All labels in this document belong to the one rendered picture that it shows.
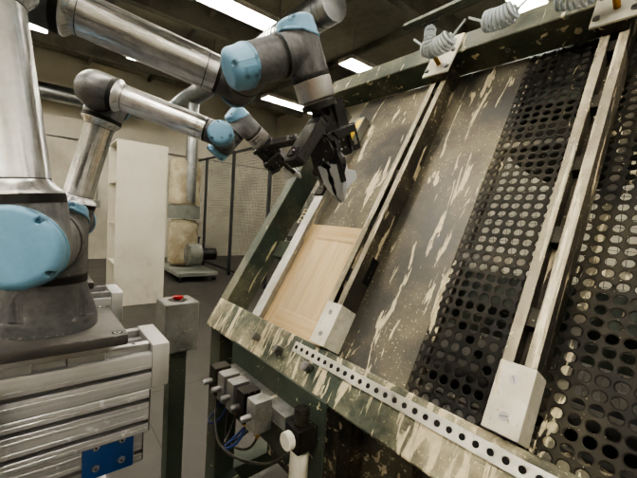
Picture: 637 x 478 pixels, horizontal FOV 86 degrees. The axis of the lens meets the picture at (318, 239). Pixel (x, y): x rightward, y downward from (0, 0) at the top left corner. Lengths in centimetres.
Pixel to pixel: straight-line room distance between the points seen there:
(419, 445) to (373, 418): 11
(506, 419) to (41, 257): 76
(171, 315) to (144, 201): 364
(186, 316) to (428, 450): 91
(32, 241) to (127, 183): 430
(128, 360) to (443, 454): 62
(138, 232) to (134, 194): 48
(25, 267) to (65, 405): 30
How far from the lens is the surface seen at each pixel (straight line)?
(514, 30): 139
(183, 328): 137
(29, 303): 75
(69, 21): 81
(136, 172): 490
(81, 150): 136
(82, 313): 78
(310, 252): 128
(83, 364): 79
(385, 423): 85
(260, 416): 105
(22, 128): 63
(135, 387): 82
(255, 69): 67
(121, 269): 492
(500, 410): 75
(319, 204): 138
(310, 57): 72
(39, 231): 58
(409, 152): 120
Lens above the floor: 127
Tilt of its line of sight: 4 degrees down
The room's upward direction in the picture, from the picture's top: 4 degrees clockwise
